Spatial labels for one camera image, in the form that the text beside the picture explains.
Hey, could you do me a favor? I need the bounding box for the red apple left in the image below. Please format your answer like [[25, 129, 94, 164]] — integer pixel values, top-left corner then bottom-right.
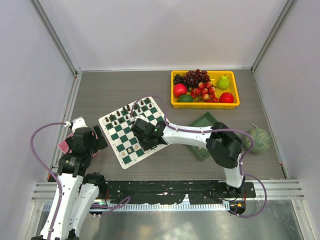
[[173, 83, 188, 98]]

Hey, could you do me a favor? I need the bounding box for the green lime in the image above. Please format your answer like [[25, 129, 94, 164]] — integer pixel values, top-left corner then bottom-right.
[[177, 94, 194, 103]]

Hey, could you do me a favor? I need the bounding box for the red apple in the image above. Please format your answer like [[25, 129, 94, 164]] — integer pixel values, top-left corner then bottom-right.
[[219, 92, 234, 104], [173, 83, 188, 98]]

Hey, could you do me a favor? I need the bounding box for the red apple right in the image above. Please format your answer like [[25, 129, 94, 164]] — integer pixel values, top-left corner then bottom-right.
[[219, 92, 234, 104]]

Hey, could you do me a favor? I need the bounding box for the dark purple grape bunch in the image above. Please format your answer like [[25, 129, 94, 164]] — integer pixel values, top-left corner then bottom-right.
[[181, 69, 211, 88]]

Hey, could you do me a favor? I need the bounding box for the green netted melon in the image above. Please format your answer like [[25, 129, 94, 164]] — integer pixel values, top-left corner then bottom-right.
[[246, 123, 275, 154]]

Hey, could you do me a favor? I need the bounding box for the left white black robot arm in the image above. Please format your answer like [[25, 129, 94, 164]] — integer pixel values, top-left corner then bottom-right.
[[36, 125, 108, 240]]

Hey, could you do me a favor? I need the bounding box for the red cherry bunch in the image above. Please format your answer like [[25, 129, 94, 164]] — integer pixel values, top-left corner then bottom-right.
[[190, 81, 219, 103]]

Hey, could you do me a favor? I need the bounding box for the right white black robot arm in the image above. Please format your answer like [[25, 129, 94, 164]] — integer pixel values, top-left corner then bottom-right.
[[130, 118, 245, 198]]

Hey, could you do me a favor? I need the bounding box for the dark green piece tray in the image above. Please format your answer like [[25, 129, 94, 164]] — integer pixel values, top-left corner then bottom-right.
[[186, 111, 217, 162]]

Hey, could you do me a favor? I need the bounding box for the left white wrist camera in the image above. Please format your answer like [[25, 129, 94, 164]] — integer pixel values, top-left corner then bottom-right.
[[64, 117, 88, 133]]

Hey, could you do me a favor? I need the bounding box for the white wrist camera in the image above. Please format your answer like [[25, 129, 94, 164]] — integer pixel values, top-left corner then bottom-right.
[[129, 115, 148, 122], [64, 117, 88, 133]]

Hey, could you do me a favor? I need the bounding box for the green pear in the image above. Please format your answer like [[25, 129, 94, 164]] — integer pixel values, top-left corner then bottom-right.
[[216, 74, 230, 90]]

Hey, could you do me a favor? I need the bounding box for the green white chess board mat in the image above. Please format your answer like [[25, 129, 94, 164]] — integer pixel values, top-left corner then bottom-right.
[[98, 96, 166, 169]]

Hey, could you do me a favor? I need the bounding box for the black grape bunch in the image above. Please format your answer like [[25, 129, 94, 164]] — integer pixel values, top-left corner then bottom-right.
[[173, 74, 184, 85]]

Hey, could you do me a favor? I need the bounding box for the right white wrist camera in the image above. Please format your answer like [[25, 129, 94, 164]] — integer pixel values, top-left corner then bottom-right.
[[129, 115, 148, 122]]

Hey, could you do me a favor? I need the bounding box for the white slotted cable duct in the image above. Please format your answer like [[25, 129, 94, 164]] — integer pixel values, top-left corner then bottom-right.
[[43, 201, 231, 213]]

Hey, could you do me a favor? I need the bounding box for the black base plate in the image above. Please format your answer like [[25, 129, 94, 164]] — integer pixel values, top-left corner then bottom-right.
[[97, 180, 256, 205]]

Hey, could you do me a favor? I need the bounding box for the yellow plastic fruit tray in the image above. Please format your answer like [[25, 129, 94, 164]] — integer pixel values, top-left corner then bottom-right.
[[171, 69, 240, 109]]

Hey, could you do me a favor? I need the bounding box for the pink box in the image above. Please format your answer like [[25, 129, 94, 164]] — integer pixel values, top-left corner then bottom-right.
[[56, 132, 101, 157]]

